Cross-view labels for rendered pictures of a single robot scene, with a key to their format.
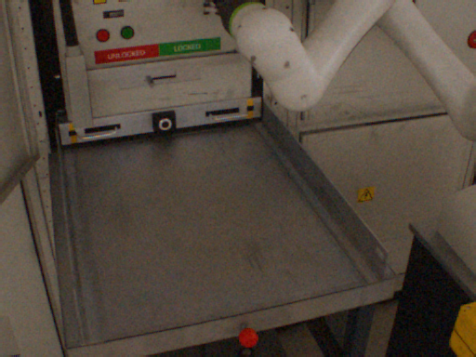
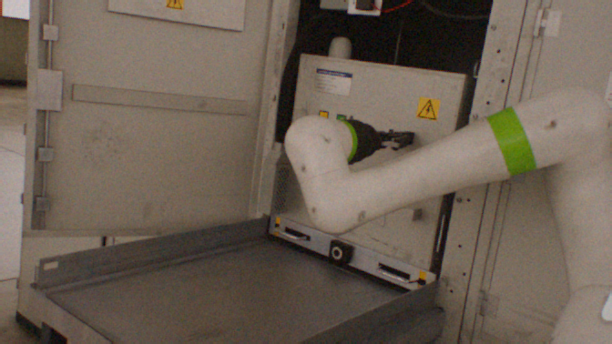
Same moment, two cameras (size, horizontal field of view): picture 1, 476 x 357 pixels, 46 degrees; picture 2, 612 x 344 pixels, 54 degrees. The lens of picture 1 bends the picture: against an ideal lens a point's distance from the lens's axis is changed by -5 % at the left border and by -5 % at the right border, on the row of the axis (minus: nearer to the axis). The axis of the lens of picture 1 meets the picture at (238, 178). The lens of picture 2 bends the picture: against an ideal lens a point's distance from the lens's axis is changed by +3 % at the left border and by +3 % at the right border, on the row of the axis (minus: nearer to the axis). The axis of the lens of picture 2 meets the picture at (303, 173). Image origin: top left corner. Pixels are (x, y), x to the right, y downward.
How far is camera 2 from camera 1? 1.09 m
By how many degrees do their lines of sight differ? 56
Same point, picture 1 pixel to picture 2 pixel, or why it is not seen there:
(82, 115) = (264, 202)
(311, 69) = (331, 186)
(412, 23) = (579, 224)
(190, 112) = (365, 256)
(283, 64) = (300, 166)
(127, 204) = (225, 272)
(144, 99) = not seen: hidden behind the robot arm
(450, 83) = not seen: hidden behind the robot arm
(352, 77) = (553, 304)
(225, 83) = (405, 242)
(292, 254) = not seen: outside the picture
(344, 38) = (393, 175)
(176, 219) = (223, 293)
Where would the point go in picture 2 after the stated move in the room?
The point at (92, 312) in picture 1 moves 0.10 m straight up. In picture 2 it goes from (76, 284) to (79, 239)
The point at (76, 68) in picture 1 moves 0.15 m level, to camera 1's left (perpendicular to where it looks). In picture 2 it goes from (271, 160) to (246, 148)
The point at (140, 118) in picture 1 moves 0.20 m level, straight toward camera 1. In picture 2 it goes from (326, 239) to (270, 249)
